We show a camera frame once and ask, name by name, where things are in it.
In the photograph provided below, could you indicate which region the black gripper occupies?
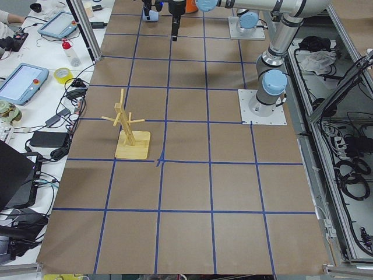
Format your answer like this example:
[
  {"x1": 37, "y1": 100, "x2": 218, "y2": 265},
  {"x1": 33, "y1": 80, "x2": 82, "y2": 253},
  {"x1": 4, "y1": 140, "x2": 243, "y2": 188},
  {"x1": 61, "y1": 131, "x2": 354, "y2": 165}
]
[
  {"x1": 142, "y1": 0, "x2": 163, "y2": 20},
  {"x1": 169, "y1": 0, "x2": 186, "y2": 41}
]

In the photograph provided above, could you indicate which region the light blue plastic cup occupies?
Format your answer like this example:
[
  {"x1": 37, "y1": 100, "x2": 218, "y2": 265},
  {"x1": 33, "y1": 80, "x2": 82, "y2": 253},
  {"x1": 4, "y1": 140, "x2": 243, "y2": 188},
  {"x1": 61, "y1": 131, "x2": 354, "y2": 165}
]
[{"x1": 142, "y1": 10, "x2": 159, "y2": 22}]

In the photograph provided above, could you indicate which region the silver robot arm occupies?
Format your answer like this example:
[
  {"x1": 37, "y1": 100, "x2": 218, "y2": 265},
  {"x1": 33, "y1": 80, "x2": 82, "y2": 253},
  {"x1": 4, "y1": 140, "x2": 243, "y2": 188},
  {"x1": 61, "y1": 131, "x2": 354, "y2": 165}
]
[
  {"x1": 142, "y1": 1, "x2": 259, "y2": 34},
  {"x1": 195, "y1": 0, "x2": 330, "y2": 69}
]

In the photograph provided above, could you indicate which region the orange canister with grey lid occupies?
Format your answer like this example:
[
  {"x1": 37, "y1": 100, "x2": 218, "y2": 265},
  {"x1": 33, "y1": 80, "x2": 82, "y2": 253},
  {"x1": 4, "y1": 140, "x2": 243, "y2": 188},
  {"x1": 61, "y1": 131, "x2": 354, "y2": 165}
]
[{"x1": 185, "y1": 0, "x2": 198, "y2": 14}]

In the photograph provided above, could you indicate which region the small black power adapter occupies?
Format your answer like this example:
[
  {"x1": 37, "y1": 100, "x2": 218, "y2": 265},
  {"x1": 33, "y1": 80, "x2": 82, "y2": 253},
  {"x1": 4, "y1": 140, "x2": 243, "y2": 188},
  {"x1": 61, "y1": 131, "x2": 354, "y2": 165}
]
[{"x1": 91, "y1": 22, "x2": 107, "y2": 29}]

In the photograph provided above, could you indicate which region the far blue teach pendant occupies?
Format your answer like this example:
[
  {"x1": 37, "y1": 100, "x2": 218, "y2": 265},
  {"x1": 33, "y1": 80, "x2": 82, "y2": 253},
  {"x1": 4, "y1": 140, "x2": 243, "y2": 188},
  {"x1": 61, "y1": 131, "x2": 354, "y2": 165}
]
[{"x1": 37, "y1": 11, "x2": 77, "y2": 39}]

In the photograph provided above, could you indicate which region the blue teach pendant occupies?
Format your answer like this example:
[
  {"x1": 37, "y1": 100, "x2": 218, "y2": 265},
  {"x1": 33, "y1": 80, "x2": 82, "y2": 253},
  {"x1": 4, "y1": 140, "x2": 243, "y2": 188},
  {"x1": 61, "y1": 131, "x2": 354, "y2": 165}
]
[
  {"x1": 37, "y1": 11, "x2": 77, "y2": 39},
  {"x1": 1, "y1": 63, "x2": 49, "y2": 105}
]

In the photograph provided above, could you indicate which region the red capped squeeze bottle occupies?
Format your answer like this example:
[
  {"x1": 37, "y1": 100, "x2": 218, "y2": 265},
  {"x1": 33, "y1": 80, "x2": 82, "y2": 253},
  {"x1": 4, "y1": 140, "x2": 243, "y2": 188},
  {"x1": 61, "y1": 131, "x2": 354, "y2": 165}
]
[{"x1": 62, "y1": 39, "x2": 81, "y2": 67}]

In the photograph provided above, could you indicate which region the yellow tape roll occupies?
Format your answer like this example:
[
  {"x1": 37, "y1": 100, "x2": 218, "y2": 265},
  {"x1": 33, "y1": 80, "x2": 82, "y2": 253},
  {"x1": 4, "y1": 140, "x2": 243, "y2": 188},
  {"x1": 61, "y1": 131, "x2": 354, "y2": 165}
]
[{"x1": 54, "y1": 67, "x2": 74, "y2": 85}]

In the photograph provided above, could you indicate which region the wooden mug tree stand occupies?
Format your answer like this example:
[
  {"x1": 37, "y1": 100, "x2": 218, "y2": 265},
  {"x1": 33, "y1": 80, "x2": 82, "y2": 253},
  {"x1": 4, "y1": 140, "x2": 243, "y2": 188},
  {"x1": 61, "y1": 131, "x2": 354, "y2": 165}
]
[{"x1": 101, "y1": 89, "x2": 151, "y2": 160}]

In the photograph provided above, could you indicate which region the near blue teach pendant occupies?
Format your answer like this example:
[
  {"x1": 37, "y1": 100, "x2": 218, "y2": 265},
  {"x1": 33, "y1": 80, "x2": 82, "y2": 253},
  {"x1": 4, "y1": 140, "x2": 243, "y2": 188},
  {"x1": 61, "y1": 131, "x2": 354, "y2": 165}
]
[{"x1": 1, "y1": 63, "x2": 49, "y2": 105}]

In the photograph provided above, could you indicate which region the crumpled white cloth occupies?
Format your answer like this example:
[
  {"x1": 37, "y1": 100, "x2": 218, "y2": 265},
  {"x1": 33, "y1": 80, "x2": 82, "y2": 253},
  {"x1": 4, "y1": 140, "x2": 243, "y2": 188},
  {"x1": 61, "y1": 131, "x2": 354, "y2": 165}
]
[{"x1": 300, "y1": 51, "x2": 336, "y2": 75}]

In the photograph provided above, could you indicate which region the black power adapter brick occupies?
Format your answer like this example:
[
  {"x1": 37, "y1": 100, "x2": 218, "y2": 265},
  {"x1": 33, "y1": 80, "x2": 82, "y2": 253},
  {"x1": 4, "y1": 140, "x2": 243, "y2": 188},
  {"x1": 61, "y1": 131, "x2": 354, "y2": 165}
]
[{"x1": 30, "y1": 131, "x2": 68, "y2": 148}]

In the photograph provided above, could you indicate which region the black laptop computer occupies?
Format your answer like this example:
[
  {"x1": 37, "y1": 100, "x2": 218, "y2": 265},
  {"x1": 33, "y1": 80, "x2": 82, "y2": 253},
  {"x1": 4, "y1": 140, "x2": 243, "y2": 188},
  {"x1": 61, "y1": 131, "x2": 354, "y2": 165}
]
[{"x1": 1, "y1": 141, "x2": 42, "y2": 210}]

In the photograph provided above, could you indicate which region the aluminium frame post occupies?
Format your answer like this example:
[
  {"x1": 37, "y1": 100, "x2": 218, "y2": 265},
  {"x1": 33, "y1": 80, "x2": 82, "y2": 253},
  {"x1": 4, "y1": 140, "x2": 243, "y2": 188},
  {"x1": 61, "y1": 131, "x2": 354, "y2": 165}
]
[{"x1": 66, "y1": 0, "x2": 101, "y2": 62}]

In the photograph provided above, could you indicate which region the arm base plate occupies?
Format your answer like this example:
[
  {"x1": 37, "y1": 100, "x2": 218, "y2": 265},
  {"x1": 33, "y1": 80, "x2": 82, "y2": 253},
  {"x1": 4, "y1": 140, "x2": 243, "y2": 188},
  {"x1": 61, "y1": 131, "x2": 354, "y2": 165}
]
[
  {"x1": 238, "y1": 89, "x2": 287, "y2": 125},
  {"x1": 228, "y1": 16, "x2": 265, "y2": 40}
]

